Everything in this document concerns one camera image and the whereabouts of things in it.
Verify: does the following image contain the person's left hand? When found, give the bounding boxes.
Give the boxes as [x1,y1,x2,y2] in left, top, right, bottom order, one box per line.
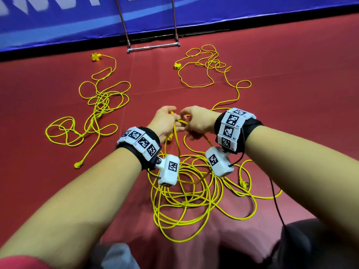
[147,106,186,144]

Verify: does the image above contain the person's right hand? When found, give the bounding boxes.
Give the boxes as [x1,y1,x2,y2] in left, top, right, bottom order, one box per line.
[179,106,222,141]

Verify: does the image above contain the long yellow extension cable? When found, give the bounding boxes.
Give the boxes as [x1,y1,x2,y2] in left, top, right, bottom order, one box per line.
[148,44,283,244]

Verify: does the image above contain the person's right forearm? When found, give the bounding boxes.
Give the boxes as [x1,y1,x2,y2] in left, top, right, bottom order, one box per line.
[245,125,359,245]

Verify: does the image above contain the person's left forearm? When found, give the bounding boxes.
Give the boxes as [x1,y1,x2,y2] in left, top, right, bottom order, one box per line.
[0,148,142,262]

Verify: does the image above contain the black wristband with marker tiles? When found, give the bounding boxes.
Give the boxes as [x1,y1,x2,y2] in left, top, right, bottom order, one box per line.
[115,126,162,171]
[214,108,264,154]

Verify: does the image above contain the blue banner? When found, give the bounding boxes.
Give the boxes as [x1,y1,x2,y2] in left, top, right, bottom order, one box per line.
[0,0,359,53]

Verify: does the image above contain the person's grey clothing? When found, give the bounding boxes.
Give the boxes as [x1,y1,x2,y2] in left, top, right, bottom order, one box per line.
[90,243,142,269]

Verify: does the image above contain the person's dark trousers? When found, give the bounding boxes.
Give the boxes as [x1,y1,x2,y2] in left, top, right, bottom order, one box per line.
[218,218,359,269]

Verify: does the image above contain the person's red sleeve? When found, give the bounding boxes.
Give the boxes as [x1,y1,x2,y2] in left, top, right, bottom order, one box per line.
[0,256,55,269]

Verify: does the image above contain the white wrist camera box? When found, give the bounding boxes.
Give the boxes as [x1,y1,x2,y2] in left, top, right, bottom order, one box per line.
[155,154,181,187]
[205,146,235,177]

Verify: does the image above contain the metal tube frame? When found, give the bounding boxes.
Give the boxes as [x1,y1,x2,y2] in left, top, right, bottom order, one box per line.
[115,0,181,54]

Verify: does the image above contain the tangled yellow extension cable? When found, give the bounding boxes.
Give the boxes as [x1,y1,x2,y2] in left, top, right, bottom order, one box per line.
[45,52,132,169]

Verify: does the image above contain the thin black cable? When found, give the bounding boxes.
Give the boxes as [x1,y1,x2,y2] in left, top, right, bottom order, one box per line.
[228,129,287,231]

